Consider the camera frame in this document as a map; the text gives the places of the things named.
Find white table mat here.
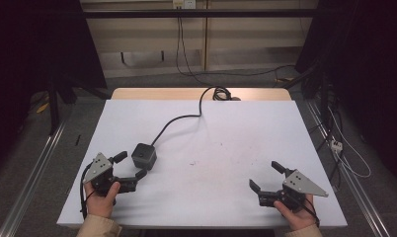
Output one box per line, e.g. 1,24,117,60
56,99,349,230

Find person's right hand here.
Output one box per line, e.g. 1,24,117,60
273,194,320,232

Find left hand-held gripper cable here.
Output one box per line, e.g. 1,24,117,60
79,162,95,220

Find black curtain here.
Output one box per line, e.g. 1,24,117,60
0,0,108,181
294,0,397,190

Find right hand-held gripper cable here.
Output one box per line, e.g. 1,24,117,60
298,194,321,228

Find hand-held gripper cable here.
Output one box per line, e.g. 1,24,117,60
298,194,321,228
79,162,95,220

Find black power socket cable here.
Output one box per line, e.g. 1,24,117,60
151,86,242,147

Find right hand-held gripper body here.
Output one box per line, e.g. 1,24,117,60
257,169,330,212

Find black metal stand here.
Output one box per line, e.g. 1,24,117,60
47,74,113,136

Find white wall outlet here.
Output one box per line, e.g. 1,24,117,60
172,0,198,10

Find aluminium floor rail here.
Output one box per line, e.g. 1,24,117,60
0,120,68,237
305,100,391,237

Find black wall cables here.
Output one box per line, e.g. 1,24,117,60
175,16,297,87

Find white floor power strip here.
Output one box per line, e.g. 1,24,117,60
330,138,345,154

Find person's left hand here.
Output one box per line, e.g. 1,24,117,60
84,181,121,219

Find black horizontal bar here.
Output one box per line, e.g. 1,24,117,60
82,9,320,20

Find black cube power socket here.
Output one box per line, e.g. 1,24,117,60
130,142,158,172

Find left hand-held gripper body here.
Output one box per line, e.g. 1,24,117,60
82,152,121,198

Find white floor cable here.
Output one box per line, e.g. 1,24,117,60
327,106,373,179

